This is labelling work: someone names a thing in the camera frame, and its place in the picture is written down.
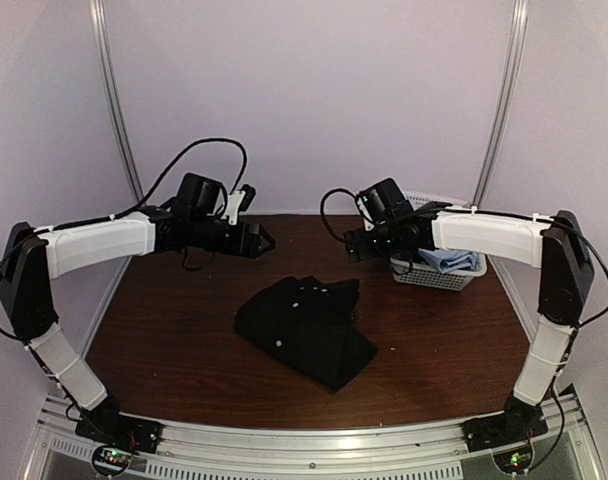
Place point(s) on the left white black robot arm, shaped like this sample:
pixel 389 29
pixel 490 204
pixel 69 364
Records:
pixel 201 215

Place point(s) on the left aluminium frame post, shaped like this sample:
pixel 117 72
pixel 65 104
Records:
pixel 110 84

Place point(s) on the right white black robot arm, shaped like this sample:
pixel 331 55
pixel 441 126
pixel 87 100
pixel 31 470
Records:
pixel 552 247

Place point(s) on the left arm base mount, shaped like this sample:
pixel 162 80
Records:
pixel 126 432

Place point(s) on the aluminium frame post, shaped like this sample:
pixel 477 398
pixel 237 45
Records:
pixel 110 84
pixel 512 65

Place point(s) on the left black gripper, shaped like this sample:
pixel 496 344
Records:
pixel 250 247

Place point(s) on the light blue shirt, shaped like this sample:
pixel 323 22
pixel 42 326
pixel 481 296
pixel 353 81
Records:
pixel 448 261

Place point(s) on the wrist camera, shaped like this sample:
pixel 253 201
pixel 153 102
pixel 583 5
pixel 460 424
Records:
pixel 367 209
pixel 238 202

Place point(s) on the right aluminium frame post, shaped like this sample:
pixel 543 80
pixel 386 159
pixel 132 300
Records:
pixel 512 65

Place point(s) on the right circuit board with LEDs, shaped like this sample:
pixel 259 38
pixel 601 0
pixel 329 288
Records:
pixel 514 461

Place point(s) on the black long sleeve shirt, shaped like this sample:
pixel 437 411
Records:
pixel 308 326

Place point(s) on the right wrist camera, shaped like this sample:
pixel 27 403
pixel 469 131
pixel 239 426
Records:
pixel 367 209

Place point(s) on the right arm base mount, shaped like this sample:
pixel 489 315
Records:
pixel 499 430

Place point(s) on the front aluminium rail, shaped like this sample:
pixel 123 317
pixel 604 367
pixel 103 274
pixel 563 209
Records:
pixel 433 450

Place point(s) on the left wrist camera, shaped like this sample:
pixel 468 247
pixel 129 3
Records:
pixel 238 202

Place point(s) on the white perforated plastic basket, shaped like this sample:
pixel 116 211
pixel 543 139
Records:
pixel 414 271

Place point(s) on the circuit board with leds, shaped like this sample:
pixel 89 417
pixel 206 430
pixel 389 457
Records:
pixel 514 461
pixel 110 461

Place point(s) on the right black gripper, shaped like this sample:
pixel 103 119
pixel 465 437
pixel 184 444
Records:
pixel 358 249

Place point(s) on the left circuit board with LEDs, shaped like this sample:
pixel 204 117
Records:
pixel 110 461

